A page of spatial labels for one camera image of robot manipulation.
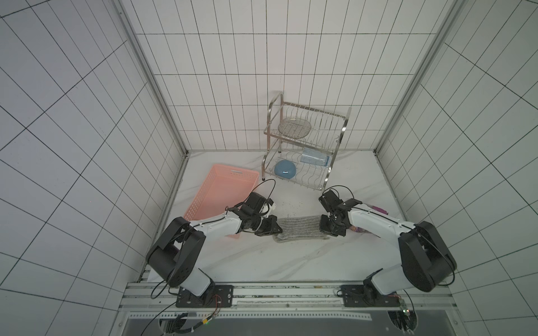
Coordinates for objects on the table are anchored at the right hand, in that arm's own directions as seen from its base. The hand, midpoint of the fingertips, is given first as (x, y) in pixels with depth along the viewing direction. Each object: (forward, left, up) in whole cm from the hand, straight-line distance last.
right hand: (317, 231), depth 88 cm
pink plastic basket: (+20, +45, 0) cm, 50 cm away
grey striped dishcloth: (+1, +8, 0) cm, 8 cm away
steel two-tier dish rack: (+27, +8, +26) cm, 38 cm away
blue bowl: (+28, +15, +7) cm, 33 cm away
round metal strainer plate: (+37, +11, +26) cm, 47 cm away
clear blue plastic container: (+37, +1, +8) cm, 38 cm away
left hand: (-4, +17, +4) cm, 18 cm away
